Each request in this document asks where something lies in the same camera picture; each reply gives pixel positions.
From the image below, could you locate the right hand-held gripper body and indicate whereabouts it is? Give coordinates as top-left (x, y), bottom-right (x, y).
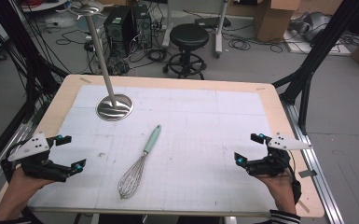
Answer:
top-left (245, 133), bottom-right (313, 178)

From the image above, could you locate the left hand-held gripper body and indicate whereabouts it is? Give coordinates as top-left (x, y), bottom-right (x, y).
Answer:
top-left (0, 132), bottom-right (73, 183)

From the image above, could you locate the whisk with mint green handle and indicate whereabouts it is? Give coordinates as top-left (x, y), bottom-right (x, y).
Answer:
top-left (117, 124), bottom-right (162, 201)

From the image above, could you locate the person's right hand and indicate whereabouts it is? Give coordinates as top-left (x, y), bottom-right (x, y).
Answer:
top-left (255, 173), bottom-right (297, 203)

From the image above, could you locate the person's left hand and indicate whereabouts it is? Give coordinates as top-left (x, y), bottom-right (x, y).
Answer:
top-left (9, 167), bottom-right (56, 201)

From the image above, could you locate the grey tape piece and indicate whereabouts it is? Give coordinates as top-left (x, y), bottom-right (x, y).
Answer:
top-left (297, 169), bottom-right (319, 179)

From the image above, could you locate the white grid mat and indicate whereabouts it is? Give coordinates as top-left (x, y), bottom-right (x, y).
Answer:
top-left (27, 84), bottom-right (278, 213)

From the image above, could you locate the striped sleeve cuff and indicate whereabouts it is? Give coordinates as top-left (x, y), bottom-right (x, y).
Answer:
top-left (269, 209), bottom-right (302, 224)

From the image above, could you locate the tall cardboard box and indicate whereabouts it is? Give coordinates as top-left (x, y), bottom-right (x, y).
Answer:
top-left (253, 0), bottom-right (301, 43)

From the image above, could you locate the grey machine on floor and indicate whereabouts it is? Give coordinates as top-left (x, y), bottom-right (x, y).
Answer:
top-left (288, 11), bottom-right (333, 43)

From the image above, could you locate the large black computer tower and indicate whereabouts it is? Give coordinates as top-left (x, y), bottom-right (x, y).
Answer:
top-left (104, 6), bottom-right (135, 60)

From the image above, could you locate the black round stool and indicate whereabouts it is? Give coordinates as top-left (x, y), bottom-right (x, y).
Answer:
top-left (162, 22), bottom-right (211, 80)

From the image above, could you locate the flat black box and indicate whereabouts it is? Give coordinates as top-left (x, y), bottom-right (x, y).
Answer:
top-left (194, 16), bottom-right (232, 30)

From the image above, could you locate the small black computer tower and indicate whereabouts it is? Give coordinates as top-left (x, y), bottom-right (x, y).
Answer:
top-left (131, 4), bottom-right (154, 49)

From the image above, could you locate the aluminium rail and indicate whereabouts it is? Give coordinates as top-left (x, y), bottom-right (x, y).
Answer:
top-left (0, 121), bottom-right (34, 203)
top-left (281, 102), bottom-right (345, 224)

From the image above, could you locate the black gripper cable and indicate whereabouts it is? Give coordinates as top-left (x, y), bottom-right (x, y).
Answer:
top-left (286, 157), bottom-right (303, 205)

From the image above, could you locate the coiled black floor cable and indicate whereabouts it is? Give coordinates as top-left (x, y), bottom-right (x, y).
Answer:
top-left (228, 32), bottom-right (284, 54)

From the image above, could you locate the black metal frame strut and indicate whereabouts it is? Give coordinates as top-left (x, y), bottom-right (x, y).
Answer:
top-left (272, 0), bottom-right (359, 135)
top-left (0, 0), bottom-right (70, 179)

